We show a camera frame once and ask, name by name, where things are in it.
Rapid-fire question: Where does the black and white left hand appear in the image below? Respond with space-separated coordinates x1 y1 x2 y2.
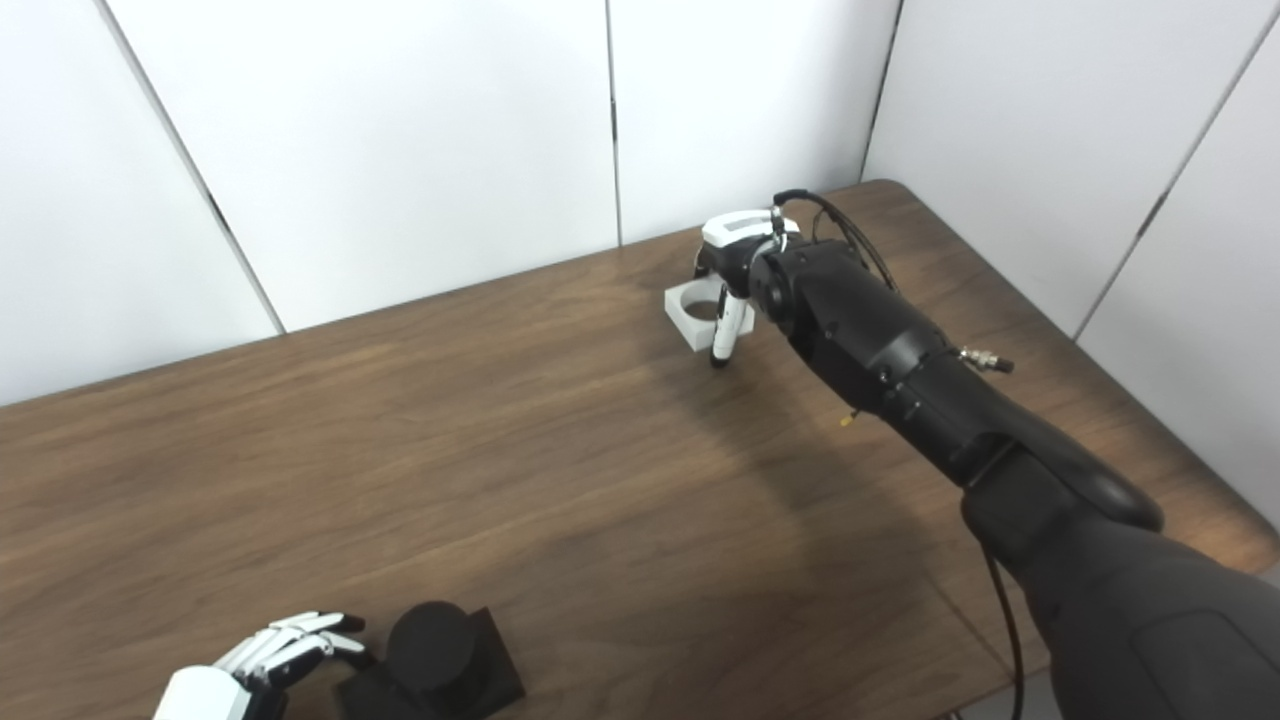
152 611 376 720

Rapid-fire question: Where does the black and white right hand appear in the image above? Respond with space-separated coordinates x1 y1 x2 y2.
694 208 801 369

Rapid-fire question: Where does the white square piece with hole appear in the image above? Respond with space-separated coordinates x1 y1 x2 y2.
664 280 747 352

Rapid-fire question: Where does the black peg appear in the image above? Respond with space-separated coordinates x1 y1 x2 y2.
335 600 526 720

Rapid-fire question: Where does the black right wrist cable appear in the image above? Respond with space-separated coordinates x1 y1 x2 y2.
772 189 1027 720

